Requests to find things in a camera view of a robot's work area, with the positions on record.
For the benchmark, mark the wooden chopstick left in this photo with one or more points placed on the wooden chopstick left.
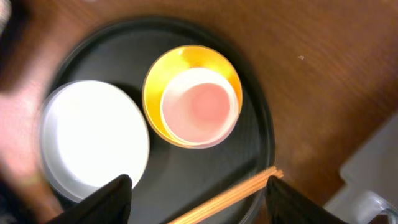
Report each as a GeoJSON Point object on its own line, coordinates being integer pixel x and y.
{"type": "Point", "coordinates": [217, 199]}

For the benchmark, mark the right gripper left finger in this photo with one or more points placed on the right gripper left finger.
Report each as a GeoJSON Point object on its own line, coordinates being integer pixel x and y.
{"type": "Point", "coordinates": [110, 204]}

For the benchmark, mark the wooden chopstick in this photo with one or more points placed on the wooden chopstick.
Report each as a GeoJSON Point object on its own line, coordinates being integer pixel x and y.
{"type": "Point", "coordinates": [217, 199]}
{"type": "Point", "coordinates": [236, 193]}

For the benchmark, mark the pink cup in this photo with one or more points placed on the pink cup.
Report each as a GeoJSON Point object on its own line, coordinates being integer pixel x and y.
{"type": "Point", "coordinates": [199, 108]}

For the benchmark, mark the round black serving tray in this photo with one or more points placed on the round black serving tray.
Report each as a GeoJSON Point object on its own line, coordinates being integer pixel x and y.
{"type": "Point", "coordinates": [176, 180]}

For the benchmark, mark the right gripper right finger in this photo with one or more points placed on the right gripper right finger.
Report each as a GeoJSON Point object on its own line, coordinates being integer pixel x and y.
{"type": "Point", "coordinates": [285, 205]}

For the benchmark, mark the grey plastic dishwasher rack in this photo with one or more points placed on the grey plastic dishwasher rack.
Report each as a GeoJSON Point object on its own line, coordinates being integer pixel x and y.
{"type": "Point", "coordinates": [370, 177]}

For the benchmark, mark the wooden chopstick right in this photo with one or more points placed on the wooden chopstick right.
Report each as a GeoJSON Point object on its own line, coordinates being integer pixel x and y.
{"type": "Point", "coordinates": [236, 193]}

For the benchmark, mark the grey round plate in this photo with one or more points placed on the grey round plate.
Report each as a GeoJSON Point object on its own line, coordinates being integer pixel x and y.
{"type": "Point", "coordinates": [90, 133]}

